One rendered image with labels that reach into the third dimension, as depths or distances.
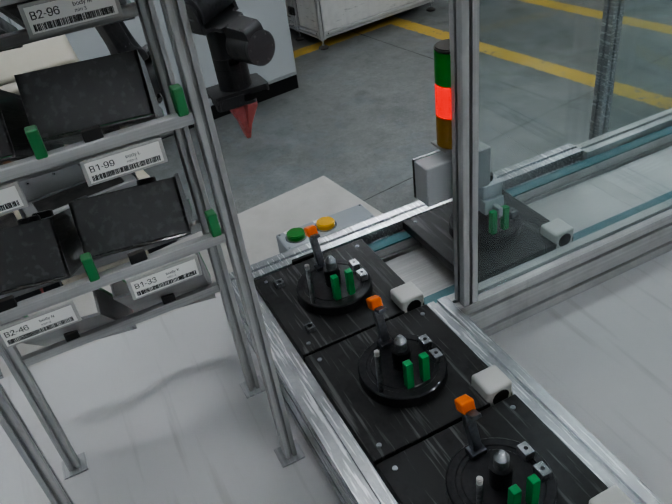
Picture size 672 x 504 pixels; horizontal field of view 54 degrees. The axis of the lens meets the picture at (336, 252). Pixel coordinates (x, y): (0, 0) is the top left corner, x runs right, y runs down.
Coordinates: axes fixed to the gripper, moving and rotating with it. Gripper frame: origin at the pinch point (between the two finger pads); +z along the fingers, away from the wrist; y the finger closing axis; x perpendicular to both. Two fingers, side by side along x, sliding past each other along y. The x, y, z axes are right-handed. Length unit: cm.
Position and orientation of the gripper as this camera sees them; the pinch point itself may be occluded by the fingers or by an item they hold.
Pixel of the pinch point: (247, 132)
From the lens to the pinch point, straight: 125.1
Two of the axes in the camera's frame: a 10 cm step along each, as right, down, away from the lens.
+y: 8.9, -3.6, 2.8
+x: -4.3, -4.7, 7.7
